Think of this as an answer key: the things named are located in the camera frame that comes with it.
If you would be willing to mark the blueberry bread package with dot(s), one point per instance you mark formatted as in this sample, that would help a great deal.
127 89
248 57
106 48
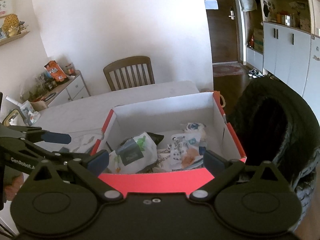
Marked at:
195 127

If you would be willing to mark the brown wooden chair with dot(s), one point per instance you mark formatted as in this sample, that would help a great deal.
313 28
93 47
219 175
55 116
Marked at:
129 72

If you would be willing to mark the white green tissue pack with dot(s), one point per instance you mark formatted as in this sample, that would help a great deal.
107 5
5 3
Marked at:
135 155

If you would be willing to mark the person right hand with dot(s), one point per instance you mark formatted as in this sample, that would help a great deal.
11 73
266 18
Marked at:
11 190

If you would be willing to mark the pair of sneakers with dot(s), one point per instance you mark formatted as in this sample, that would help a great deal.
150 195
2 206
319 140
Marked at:
255 73

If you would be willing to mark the white orange snack packet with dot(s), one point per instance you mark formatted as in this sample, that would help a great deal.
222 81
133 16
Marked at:
182 153

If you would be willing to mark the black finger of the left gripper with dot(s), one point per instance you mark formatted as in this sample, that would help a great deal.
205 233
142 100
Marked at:
34 134
50 157

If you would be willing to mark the white sideboard with drawers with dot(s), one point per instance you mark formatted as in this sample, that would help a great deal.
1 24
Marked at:
74 89

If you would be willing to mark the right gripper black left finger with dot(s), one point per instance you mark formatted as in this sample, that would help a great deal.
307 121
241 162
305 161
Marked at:
74 180

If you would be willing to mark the orange snack bag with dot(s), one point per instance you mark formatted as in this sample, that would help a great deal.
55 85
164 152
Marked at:
55 71

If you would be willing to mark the white cabinet wall unit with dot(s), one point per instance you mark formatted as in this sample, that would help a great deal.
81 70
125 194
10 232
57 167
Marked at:
281 39

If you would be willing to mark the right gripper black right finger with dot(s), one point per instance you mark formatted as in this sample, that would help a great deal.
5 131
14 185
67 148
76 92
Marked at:
234 180

